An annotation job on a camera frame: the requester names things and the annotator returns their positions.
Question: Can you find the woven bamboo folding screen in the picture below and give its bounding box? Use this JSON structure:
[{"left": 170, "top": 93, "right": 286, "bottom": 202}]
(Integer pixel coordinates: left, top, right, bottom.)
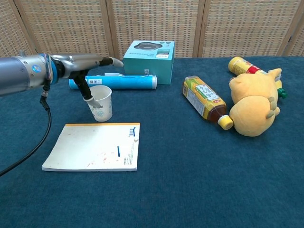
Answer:
[{"left": 0, "top": 0, "right": 304, "bottom": 60}]

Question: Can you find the teal speaker product box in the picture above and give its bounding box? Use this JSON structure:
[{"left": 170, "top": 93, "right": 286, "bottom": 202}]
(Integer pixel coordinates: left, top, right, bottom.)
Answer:
[{"left": 123, "top": 40, "right": 176, "bottom": 86}]

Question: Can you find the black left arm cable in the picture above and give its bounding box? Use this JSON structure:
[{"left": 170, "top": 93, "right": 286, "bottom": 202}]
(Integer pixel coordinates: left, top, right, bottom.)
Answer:
[{"left": 0, "top": 79, "right": 53, "bottom": 177}]

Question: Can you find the green tea bottle yellow cap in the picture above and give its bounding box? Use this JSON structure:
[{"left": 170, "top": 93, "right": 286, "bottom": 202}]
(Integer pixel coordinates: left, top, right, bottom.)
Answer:
[{"left": 182, "top": 75, "right": 235, "bottom": 131}]

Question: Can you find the yellow bottle with red label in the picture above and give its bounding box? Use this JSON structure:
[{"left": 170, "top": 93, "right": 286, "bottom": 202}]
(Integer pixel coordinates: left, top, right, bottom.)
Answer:
[{"left": 228, "top": 56, "right": 288, "bottom": 99}]

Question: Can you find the white paper cup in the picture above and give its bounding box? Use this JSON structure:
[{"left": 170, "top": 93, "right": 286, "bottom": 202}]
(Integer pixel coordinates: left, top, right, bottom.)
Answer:
[{"left": 88, "top": 85, "right": 113, "bottom": 123}]

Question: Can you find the yellow plush toy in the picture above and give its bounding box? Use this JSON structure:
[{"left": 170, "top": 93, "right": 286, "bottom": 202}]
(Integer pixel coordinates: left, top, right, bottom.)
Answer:
[{"left": 228, "top": 68, "right": 283, "bottom": 137}]

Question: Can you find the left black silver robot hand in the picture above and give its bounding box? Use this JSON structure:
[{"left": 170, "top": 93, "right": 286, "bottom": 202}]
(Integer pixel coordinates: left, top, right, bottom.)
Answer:
[{"left": 51, "top": 53, "right": 124, "bottom": 108}]

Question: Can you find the blue rolled plastic wrap pack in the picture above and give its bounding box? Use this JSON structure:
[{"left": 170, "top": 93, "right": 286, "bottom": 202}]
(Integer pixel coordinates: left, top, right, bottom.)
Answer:
[{"left": 68, "top": 74, "right": 159, "bottom": 91}]

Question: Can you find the blue felt table cover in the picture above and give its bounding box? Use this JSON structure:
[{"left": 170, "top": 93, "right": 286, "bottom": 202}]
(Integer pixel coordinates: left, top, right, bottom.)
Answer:
[{"left": 0, "top": 56, "right": 304, "bottom": 228}]

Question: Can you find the white notepad yellow strip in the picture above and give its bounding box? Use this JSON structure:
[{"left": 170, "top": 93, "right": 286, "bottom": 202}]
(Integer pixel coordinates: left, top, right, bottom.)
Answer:
[{"left": 41, "top": 122, "right": 141, "bottom": 172}]

